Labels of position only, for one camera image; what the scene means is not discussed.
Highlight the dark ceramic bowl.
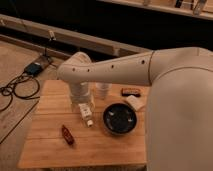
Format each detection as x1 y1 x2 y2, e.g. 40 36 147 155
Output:
103 103 137 135

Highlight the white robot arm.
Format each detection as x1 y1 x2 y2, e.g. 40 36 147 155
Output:
58 47 213 171

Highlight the small red brown bottle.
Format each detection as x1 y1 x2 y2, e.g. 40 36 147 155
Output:
62 126 74 145

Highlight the wooden table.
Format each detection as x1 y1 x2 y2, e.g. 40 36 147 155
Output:
18 80 146 169

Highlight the white paper cup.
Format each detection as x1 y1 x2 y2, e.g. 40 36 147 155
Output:
96 83 111 99

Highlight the white folded napkin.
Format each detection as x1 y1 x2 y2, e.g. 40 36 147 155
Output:
125 95 144 111

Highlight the black power adapter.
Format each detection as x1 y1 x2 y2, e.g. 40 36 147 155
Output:
24 63 42 76

